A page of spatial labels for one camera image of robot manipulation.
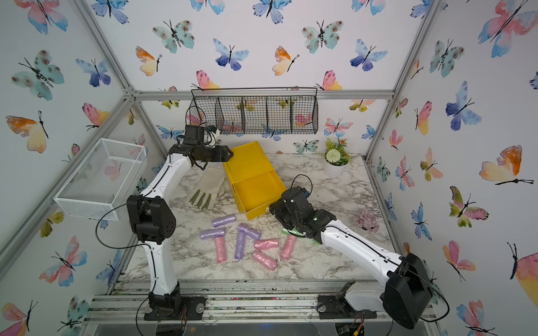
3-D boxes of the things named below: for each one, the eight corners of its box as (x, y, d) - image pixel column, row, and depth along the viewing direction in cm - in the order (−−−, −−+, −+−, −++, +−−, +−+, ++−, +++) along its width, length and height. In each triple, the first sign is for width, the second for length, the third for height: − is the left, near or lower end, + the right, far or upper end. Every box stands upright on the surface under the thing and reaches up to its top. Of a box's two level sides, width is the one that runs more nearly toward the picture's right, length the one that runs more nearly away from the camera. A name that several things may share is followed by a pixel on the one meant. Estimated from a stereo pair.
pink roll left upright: (218, 264, 86) (216, 262, 84) (215, 238, 93) (214, 236, 91) (227, 262, 86) (226, 260, 84) (224, 236, 93) (223, 234, 91)
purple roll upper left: (214, 227, 96) (213, 224, 94) (213, 222, 98) (212, 219, 95) (236, 221, 98) (235, 218, 96) (235, 216, 100) (234, 213, 97)
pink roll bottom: (251, 259, 87) (251, 256, 84) (256, 251, 89) (255, 248, 86) (275, 272, 84) (275, 269, 81) (279, 263, 86) (279, 261, 83)
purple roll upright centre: (235, 259, 87) (234, 257, 85) (239, 229, 95) (238, 226, 94) (243, 259, 87) (242, 257, 85) (246, 228, 95) (245, 226, 94)
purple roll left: (202, 239, 92) (200, 236, 90) (202, 234, 94) (200, 231, 91) (225, 235, 94) (223, 232, 91) (225, 230, 95) (223, 227, 92)
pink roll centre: (254, 250, 89) (254, 248, 87) (254, 243, 91) (253, 240, 89) (279, 247, 90) (279, 245, 87) (278, 240, 92) (278, 238, 89)
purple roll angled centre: (237, 230, 95) (236, 227, 92) (241, 224, 96) (240, 221, 94) (258, 240, 91) (258, 238, 89) (262, 234, 93) (262, 231, 91)
